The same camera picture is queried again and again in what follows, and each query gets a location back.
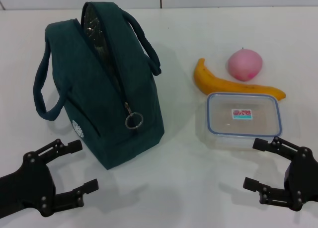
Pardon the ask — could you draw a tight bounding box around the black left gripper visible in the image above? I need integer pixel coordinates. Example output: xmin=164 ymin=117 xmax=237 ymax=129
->
xmin=0 ymin=138 xmax=99 ymax=217

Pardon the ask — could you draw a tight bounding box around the pink peach toy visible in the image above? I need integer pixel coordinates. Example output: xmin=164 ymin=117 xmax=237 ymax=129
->
xmin=228 ymin=47 xmax=264 ymax=82

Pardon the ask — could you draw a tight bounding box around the clear plastic container blue seal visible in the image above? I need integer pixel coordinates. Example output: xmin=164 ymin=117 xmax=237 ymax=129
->
xmin=198 ymin=91 xmax=284 ymax=152

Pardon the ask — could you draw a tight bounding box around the dark teal insulated lunch bag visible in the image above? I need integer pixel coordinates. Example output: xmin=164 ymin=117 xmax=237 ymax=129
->
xmin=33 ymin=1 xmax=166 ymax=174

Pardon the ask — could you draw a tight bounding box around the yellow banana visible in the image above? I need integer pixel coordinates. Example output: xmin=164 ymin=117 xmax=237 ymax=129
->
xmin=193 ymin=58 xmax=287 ymax=101

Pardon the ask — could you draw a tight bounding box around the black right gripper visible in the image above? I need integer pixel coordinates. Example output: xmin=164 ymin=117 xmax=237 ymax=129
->
xmin=242 ymin=136 xmax=318 ymax=211

